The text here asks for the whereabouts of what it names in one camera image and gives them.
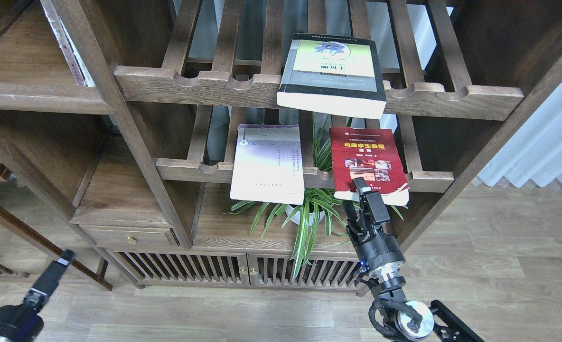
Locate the yellow and black thick book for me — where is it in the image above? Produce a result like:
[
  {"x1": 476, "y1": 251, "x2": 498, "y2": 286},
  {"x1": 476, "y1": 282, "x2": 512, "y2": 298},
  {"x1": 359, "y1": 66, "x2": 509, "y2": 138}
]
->
[{"x1": 276, "y1": 33, "x2": 386, "y2": 120}]

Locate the pale lilac paperback book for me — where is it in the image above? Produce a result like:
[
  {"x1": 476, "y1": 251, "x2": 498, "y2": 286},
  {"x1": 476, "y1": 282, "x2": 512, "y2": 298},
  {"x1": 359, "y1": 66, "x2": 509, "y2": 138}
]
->
[{"x1": 230, "y1": 124, "x2": 305, "y2": 205}]

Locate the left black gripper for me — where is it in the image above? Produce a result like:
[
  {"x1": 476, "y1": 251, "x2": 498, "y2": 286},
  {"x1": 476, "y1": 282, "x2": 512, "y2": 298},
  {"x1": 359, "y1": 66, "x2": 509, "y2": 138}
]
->
[{"x1": 0, "y1": 249, "x2": 76, "y2": 342}]

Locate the red paperback book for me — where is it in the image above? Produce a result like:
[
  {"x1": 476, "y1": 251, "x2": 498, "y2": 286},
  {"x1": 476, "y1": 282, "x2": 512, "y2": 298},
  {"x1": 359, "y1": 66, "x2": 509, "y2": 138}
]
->
[{"x1": 329, "y1": 126, "x2": 409, "y2": 206}]

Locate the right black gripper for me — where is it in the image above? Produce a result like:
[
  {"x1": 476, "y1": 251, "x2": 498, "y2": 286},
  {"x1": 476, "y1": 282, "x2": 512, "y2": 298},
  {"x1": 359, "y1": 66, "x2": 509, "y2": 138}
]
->
[{"x1": 342, "y1": 177, "x2": 405, "y2": 278}]

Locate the white plant pot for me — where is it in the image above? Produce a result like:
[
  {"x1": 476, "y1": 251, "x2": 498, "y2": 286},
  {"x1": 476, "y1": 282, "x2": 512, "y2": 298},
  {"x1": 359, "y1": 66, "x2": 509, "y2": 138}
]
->
[{"x1": 285, "y1": 203, "x2": 325, "y2": 226}]

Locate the upright white-spined book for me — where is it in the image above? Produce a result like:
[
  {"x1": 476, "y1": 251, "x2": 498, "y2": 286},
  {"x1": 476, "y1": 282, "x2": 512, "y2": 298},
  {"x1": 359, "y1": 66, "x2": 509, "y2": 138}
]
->
[{"x1": 41, "y1": 0, "x2": 96, "y2": 87}]

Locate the white curtain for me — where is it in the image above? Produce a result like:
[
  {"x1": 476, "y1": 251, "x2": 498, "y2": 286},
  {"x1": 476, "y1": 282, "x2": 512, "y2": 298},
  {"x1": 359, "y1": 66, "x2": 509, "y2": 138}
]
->
[{"x1": 477, "y1": 82, "x2": 562, "y2": 188}]

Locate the brass drawer knob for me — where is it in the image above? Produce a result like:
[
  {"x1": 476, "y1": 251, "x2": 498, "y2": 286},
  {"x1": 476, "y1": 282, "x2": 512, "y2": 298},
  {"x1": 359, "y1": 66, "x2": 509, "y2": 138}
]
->
[{"x1": 126, "y1": 235, "x2": 137, "y2": 245}]

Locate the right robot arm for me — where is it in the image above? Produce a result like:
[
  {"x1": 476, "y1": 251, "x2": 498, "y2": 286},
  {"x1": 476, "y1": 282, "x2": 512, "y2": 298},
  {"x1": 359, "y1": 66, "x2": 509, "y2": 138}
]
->
[{"x1": 343, "y1": 178, "x2": 481, "y2": 342}]

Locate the dark wooden bookshelf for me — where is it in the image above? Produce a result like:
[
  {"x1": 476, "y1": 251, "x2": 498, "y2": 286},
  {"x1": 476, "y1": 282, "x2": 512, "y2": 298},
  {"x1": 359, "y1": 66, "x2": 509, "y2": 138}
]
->
[{"x1": 0, "y1": 0, "x2": 562, "y2": 291}]

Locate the green spider plant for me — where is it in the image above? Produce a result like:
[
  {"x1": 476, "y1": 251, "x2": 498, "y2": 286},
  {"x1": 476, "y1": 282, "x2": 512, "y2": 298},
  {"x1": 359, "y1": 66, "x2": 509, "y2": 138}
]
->
[{"x1": 225, "y1": 114, "x2": 404, "y2": 281}]

